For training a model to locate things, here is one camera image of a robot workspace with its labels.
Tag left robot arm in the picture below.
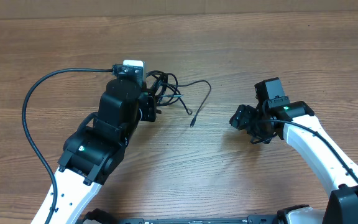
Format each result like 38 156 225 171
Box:
32 78 156 223

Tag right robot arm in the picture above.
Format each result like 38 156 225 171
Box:
229 78 358 224

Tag cardboard backdrop panel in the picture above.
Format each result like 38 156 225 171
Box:
0 0 358 19

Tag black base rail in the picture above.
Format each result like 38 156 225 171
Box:
76 205 323 224

